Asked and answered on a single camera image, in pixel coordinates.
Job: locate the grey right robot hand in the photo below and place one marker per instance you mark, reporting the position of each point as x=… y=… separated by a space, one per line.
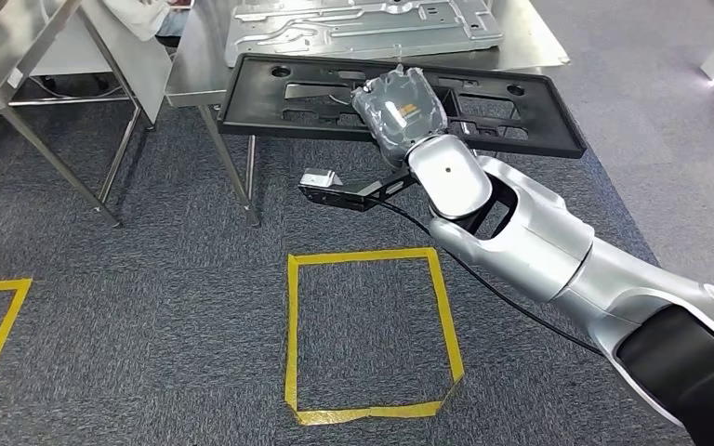
x=400 y=114

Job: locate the black plastic plate part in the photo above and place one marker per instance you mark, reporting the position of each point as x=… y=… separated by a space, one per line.
x=252 y=117

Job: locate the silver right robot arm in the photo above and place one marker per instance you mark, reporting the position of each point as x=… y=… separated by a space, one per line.
x=535 y=246

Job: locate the steel workbench table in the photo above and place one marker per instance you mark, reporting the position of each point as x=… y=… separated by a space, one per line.
x=529 y=49

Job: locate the stamped metal panel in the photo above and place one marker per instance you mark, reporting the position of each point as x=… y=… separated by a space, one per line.
x=363 y=31

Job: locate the yellow floor tape square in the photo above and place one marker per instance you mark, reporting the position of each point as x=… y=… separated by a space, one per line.
x=292 y=338

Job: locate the seated person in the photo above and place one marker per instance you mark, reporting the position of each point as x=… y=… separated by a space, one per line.
x=141 y=18

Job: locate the steel side table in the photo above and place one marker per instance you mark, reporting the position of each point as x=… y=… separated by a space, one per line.
x=0 y=55

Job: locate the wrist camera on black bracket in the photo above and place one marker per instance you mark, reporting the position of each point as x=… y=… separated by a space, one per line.
x=332 y=194

